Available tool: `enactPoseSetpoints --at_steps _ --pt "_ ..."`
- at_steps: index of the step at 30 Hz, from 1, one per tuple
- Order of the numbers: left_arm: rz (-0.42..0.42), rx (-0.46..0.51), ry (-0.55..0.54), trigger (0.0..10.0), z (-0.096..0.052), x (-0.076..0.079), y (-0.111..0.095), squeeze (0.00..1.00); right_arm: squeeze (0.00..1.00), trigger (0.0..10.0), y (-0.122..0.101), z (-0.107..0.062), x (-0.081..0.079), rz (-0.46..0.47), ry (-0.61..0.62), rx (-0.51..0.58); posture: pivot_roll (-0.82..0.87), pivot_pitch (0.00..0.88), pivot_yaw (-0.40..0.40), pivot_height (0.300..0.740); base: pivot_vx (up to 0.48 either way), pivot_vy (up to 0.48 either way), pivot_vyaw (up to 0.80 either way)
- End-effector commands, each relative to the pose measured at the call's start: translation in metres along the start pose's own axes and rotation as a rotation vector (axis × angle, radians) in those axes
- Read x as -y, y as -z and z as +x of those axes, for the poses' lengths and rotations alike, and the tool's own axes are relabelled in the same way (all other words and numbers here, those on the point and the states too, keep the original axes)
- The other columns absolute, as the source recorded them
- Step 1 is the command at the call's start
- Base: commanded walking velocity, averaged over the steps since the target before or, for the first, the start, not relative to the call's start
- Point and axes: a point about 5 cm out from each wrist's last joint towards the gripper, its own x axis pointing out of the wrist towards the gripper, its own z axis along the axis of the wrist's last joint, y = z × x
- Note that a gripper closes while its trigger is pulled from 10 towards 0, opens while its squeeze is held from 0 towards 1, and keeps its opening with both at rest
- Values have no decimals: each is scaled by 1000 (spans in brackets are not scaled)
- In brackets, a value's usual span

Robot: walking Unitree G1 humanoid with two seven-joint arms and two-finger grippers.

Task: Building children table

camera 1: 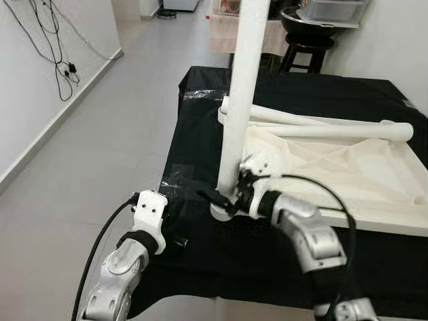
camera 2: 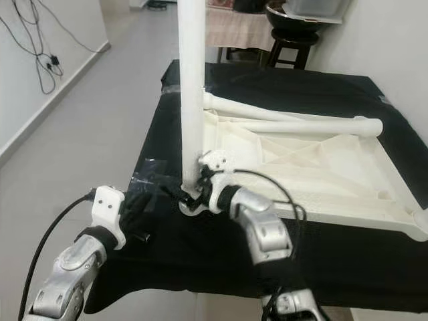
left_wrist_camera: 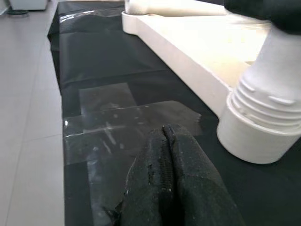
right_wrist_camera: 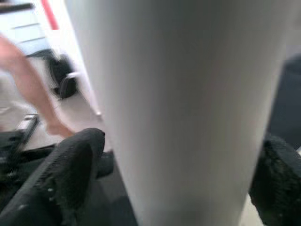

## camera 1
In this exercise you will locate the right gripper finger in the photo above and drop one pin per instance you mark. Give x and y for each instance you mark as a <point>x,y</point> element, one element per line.
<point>215,198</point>

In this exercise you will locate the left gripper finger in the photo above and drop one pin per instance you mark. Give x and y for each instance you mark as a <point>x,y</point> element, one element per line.
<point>182,204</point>

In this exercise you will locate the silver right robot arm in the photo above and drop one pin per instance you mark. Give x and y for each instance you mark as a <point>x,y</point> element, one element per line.
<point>307,234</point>

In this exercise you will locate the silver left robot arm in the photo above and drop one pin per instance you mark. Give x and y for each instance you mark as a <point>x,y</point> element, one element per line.
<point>110,287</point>

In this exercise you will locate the white plastic children table top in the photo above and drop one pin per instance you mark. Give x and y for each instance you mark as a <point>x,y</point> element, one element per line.
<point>348,174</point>

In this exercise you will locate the black tablecloth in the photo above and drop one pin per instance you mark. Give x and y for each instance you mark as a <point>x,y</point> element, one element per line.
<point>234,267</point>

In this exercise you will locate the beige cloth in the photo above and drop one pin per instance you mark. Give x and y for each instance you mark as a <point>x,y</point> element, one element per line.
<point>221,33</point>

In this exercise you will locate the red printed box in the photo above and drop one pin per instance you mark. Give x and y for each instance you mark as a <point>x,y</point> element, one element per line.
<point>226,7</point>

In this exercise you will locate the grey tape piece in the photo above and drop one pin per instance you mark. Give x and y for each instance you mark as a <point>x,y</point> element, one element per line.
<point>408,103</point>

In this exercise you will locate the clear plastic storage box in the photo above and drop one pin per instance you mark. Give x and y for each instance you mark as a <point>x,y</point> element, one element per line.
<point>334,10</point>

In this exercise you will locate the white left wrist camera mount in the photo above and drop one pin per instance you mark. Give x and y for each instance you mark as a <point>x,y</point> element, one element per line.
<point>150,210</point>

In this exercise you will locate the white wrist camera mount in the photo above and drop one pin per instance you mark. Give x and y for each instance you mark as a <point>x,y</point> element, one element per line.
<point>264,164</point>
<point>150,210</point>

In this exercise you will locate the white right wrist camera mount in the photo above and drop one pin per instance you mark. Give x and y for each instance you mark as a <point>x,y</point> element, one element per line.
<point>264,164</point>

